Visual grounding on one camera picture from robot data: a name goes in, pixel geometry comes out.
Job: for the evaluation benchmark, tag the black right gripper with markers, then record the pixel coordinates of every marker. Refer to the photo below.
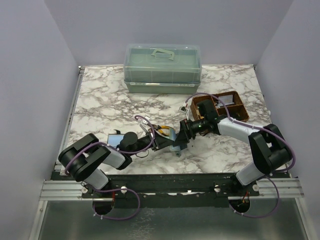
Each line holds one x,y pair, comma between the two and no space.
185,129

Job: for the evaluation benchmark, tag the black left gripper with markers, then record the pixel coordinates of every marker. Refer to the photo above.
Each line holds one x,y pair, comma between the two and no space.
160,142

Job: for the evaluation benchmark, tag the grey cards in basket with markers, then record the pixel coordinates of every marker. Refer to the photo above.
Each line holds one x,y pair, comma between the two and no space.
226,99

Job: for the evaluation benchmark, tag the green plastic storage box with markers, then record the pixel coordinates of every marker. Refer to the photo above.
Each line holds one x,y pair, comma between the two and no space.
162,68

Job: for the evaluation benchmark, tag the yellow handled pliers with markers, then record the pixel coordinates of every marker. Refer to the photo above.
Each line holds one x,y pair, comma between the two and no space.
163,130

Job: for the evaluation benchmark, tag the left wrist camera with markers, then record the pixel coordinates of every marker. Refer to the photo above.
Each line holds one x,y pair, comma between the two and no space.
144,123

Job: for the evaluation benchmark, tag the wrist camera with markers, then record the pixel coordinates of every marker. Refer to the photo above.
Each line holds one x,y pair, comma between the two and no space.
144,123
184,109

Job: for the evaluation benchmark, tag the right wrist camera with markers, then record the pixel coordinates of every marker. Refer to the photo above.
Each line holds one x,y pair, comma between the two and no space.
184,109

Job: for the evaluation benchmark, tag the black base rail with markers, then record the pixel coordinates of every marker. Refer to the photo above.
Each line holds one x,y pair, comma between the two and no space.
172,190

